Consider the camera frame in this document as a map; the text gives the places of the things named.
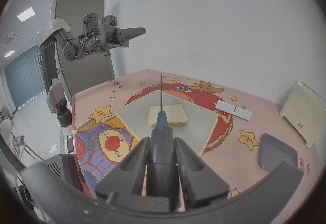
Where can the blue curtain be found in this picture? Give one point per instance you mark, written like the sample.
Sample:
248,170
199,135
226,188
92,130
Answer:
24,78

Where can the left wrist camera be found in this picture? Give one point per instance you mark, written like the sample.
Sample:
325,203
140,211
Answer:
110,19

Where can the dark grey tray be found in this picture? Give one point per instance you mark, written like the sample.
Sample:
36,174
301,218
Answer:
276,151

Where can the white knife rest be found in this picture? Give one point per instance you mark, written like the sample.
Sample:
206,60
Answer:
229,108

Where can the ceiling light panel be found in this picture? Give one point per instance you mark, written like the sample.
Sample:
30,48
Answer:
10,53
26,13

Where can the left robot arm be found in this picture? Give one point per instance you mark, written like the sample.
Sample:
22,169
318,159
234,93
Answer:
51,32

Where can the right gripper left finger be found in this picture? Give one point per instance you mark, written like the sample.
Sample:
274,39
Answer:
130,167

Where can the cutting board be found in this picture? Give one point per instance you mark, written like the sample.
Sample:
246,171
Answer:
198,126

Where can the cream toaster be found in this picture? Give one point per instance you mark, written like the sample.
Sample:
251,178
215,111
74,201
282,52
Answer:
300,111

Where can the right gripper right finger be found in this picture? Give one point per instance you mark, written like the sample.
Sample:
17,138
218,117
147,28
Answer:
198,177

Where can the slice of bread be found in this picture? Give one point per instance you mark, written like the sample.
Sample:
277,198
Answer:
175,114

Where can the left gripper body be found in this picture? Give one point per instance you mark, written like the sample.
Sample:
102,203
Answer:
112,39

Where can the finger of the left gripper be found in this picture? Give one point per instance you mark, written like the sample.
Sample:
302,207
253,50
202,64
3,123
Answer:
131,33

